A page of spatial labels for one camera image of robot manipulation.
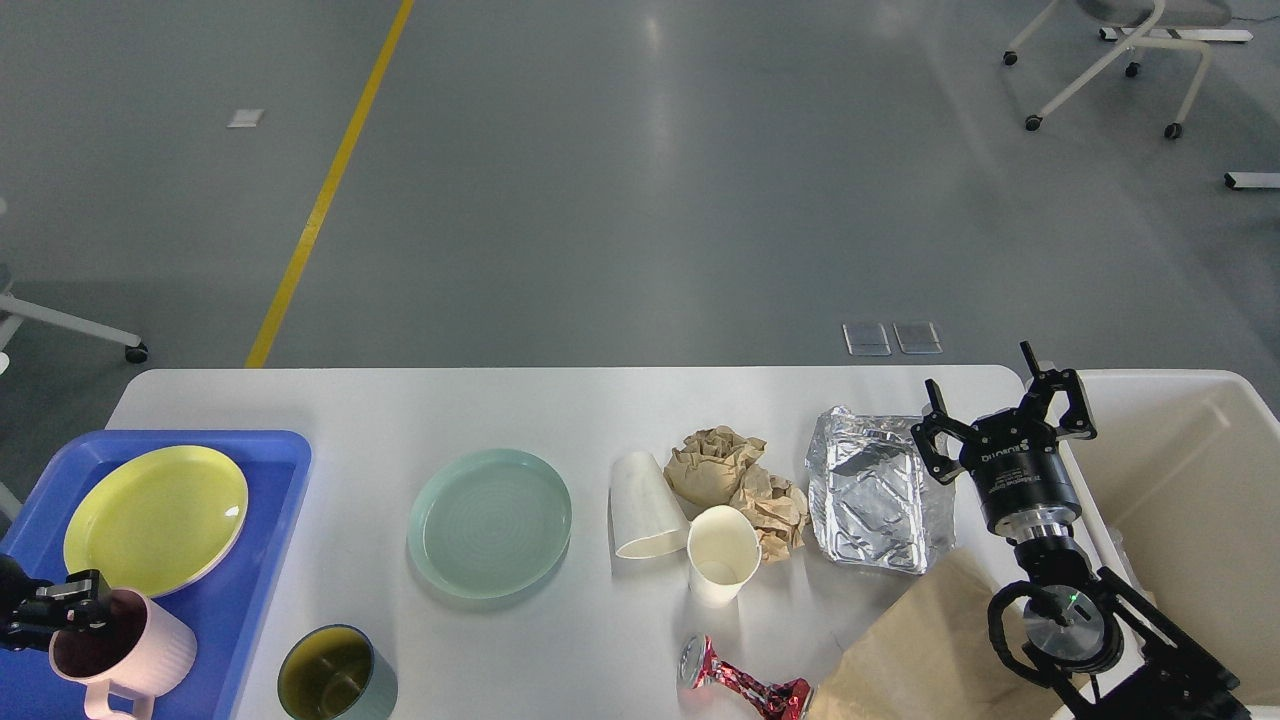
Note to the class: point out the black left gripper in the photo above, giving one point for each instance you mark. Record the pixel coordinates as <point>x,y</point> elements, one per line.
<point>82,603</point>

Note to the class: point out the crumpled brown paper ball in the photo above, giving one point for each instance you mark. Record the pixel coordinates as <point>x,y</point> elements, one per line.
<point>708,470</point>

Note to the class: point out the white office chair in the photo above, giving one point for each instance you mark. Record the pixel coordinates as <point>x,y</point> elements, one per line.
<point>1140,26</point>

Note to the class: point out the light green plate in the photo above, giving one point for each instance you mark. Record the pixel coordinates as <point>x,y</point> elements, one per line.
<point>490,524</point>

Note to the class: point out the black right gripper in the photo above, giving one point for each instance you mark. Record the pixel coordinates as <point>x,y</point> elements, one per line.
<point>1022,475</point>

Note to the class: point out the floor outlet cover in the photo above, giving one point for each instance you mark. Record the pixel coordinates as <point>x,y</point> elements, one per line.
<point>918,338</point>
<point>867,339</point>

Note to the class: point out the brown paper bag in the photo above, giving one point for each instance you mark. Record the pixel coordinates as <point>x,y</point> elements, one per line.
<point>929,657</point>

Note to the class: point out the upright white paper cup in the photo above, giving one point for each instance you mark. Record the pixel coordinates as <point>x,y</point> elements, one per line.
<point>724,553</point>

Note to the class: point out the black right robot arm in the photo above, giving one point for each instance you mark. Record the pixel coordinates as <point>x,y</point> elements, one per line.
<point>1082,632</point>

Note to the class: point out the left floor outlet cover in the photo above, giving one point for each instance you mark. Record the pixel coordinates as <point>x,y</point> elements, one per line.
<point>867,339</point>

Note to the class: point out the white table foot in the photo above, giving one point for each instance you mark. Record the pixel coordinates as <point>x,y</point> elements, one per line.
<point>1241,180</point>

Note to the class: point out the white chair base left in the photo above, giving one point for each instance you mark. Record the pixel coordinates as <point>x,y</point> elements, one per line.
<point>15,312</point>

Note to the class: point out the crushed red can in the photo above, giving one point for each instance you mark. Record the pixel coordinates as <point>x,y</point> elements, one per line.
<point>699,664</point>

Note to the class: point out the aluminium foil tray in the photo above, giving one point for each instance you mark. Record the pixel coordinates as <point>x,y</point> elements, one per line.
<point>873,503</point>

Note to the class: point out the pink mug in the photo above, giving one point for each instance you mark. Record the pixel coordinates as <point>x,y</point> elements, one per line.
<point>146,653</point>

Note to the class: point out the tipped white paper cup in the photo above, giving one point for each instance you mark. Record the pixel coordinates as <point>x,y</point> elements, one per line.
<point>646,519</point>

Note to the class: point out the right floor outlet cover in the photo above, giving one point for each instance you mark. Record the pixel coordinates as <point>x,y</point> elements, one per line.
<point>918,338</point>

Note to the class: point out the blue plastic tray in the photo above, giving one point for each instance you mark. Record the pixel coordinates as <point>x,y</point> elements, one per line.
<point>226,609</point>

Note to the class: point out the dark teal mug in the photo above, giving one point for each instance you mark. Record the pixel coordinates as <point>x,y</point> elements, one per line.
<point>335,672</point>

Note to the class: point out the yellow plate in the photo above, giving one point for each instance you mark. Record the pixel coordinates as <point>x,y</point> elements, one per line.
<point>160,521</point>

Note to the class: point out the beige plastic bin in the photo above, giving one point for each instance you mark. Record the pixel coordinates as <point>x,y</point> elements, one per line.
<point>1180,491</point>

